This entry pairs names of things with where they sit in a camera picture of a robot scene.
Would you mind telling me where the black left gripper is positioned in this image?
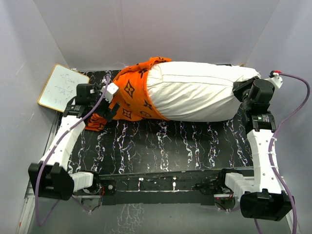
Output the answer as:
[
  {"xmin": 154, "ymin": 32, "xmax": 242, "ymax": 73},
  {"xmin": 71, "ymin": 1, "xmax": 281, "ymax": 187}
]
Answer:
[{"xmin": 89, "ymin": 86, "xmax": 119, "ymax": 122}]

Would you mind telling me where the orange patterned plush pillowcase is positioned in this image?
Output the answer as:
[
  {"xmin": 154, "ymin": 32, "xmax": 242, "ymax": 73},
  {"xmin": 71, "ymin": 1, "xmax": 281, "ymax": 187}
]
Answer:
[{"xmin": 84, "ymin": 56, "xmax": 173, "ymax": 132}]

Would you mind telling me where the white pillow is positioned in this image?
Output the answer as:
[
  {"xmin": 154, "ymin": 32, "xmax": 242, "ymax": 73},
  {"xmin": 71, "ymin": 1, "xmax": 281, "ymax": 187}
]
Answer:
[{"xmin": 146, "ymin": 61, "xmax": 261, "ymax": 122}]

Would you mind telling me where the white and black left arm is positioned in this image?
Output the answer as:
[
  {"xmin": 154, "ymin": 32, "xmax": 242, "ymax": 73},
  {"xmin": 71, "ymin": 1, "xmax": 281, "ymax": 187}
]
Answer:
[{"xmin": 28, "ymin": 82, "xmax": 120, "ymax": 200}]

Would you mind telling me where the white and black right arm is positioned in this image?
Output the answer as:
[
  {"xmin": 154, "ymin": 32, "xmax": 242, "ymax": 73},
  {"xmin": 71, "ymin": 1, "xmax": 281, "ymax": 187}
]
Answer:
[{"xmin": 217, "ymin": 73, "xmax": 292, "ymax": 221}]

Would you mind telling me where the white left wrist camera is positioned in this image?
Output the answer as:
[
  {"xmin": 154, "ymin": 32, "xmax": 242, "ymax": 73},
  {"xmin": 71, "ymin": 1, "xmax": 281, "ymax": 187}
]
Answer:
[{"xmin": 101, "ymin": 82, "xmax": 119, "ymax": 103}]

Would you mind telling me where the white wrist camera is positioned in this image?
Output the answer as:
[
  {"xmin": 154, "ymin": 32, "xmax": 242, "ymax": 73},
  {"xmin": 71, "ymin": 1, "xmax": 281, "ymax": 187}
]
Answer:
[
  {"xmin": 101, "ymin": 82, "xmax": 119, "ymax": 103},
  {"xmin": 267, "ymin": 70, "xmax": 283, "ymax": 89}
]

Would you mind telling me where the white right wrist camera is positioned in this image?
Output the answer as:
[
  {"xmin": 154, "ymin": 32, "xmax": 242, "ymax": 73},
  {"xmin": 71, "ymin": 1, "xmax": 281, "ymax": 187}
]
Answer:
[{"xmin": 267, "ymin": 70, "xmax": 283, "ymax": 89}]

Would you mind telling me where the white board with wooden frame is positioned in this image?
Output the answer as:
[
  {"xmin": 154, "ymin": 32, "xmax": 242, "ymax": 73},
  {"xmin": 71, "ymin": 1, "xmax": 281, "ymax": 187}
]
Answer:
[{"xmin": 38, "ymin": 64, "xmax": 90, "ymax": 112}]

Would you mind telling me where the aluminium frame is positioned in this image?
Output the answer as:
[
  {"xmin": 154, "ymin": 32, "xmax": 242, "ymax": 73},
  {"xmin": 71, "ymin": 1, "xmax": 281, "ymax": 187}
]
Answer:
[{"xmin": 18, "ymin": 73, "xmax": 297, "ymax": 234}]

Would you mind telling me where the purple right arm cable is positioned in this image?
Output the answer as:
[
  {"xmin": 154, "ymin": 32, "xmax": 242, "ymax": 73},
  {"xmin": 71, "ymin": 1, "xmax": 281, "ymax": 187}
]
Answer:
[{"xmin": 253, "ymin": 70, "xmax": 312, "ymax": 234}]

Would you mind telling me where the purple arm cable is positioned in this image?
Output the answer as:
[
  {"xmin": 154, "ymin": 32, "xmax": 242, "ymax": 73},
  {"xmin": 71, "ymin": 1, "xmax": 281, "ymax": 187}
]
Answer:
[
  {"xmin": 35, "ymin": 75, "xmax": 110, "ymax": 227},
  {"xmin": 253, "ymin": 70, "xmax": 312, "ymax": 234}
]

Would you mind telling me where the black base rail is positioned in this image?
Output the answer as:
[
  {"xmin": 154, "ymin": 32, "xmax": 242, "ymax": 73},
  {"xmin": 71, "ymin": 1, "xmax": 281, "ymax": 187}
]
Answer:
[{"xmin": 73, "ymin": 170, "xmax": 244, "ymax": 207}]

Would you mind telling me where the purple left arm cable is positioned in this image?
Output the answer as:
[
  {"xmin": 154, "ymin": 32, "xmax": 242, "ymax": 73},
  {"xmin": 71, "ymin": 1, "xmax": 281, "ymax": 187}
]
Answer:
[{"xmin": 35, "ymin": 75, "xmax": 110, "ymax": 227}]

